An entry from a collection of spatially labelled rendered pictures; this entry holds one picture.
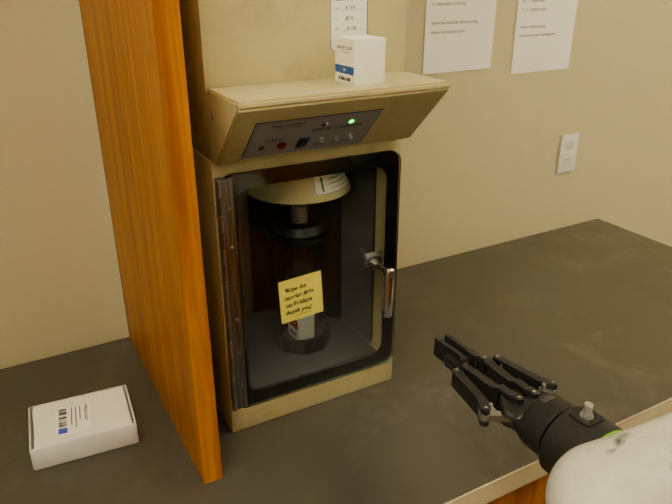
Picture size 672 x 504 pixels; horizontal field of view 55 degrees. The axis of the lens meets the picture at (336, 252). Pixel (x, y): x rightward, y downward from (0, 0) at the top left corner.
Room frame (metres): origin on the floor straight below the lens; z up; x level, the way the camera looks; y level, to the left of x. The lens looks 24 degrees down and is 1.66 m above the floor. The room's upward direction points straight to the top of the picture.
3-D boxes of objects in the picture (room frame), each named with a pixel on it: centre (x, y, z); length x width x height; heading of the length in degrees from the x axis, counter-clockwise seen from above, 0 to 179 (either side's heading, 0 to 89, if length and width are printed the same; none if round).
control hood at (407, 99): (0.90, 0.01, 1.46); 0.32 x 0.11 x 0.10; 119
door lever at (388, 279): (0.97, -0.08, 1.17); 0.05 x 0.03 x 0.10; 29
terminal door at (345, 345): (0.94, 0.03, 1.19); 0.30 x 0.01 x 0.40; 119
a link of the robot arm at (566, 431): (0.59, -0.29, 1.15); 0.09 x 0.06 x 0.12; 119
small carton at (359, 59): (0.92, -0.03, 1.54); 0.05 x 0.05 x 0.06; 31
